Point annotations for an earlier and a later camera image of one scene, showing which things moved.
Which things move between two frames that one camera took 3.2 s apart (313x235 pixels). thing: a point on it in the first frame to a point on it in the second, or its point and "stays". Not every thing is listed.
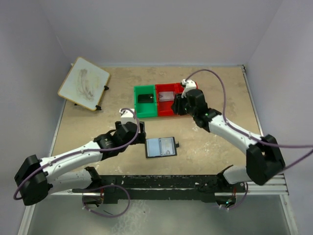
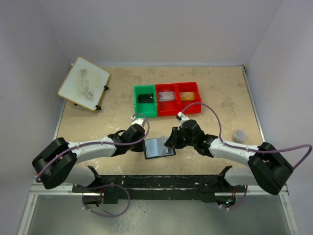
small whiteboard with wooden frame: x=84 y=84 stays
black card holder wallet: x=161 y=147 stays
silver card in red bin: x=166 y=96 stays
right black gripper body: x=191 y=111 to x=182 y=140
